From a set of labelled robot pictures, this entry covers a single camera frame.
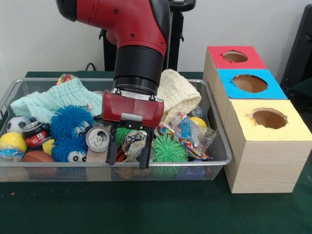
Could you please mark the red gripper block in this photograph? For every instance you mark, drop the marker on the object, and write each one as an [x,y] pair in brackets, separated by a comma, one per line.
[131,108]

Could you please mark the crushed printed drink can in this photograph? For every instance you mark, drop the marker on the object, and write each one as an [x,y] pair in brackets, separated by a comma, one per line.
[132,146]

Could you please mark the green spiky ball with eye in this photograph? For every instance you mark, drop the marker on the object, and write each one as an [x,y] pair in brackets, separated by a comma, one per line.
[123,134]

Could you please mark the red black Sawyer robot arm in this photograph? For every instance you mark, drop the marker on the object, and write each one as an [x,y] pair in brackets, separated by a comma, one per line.
[136,24]

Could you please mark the silver mesh bin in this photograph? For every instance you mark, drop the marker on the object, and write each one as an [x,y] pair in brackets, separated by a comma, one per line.
[170,176]

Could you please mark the wooden box with three holes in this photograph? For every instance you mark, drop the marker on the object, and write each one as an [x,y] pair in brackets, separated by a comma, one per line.
[268,165]

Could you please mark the silver drink can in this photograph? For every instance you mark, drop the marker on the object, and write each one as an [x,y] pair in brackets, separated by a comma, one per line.
[97,140]

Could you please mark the plain green spiky ball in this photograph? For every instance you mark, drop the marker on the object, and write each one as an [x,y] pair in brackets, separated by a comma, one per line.
[170,148]

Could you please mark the crushed clear plastic bottle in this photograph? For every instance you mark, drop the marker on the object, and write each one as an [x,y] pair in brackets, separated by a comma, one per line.
[187,126]

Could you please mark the dark green table cloth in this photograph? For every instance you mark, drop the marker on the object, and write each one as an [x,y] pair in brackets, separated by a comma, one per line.
[146,209]

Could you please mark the small blue spiky toy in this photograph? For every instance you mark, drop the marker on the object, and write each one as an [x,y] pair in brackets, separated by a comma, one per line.
[64,148]

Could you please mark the large blue spiky toy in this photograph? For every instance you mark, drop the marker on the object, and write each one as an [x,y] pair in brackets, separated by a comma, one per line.
[68,120]

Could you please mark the cream waffle cloth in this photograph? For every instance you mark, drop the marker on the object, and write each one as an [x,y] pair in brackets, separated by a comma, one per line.
[180,95]

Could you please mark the mint green waffle cloth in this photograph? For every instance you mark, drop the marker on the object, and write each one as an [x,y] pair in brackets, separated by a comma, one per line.
[48,102]

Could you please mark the dark green side-table cloth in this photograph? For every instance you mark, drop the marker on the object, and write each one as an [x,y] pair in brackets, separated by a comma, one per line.
[303,89]

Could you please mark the black upright panel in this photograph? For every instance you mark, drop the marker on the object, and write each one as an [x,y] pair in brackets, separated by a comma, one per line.
[299,48]

